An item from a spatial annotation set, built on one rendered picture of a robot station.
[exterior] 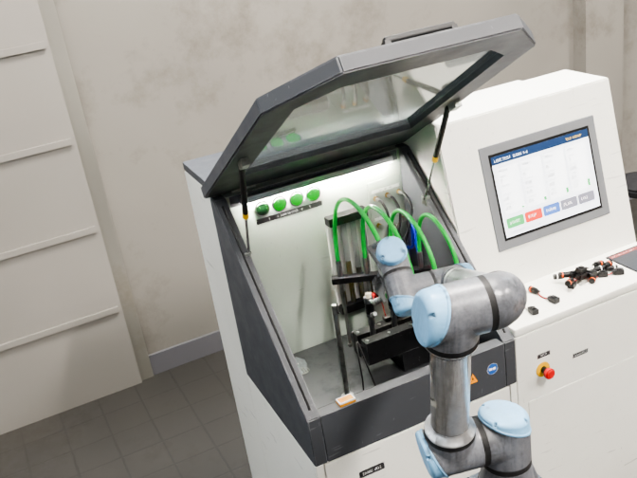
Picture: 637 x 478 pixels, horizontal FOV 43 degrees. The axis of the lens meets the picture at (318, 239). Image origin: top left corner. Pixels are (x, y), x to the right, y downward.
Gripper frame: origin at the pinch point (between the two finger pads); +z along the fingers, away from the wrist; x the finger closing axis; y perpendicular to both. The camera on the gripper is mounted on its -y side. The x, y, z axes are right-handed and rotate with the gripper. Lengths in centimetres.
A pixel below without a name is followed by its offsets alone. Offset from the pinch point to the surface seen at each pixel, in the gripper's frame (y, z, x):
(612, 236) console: 3, 50, 83
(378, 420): 31.7, 13.9, -19.3
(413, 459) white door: 44, 30, -14
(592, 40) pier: -148, 205, 200
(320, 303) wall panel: -16.4, 42.4, -20.0
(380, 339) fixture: 8.0, 23.1, -8.0
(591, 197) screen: -10, 39, 80
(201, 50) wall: -179, 105, -20
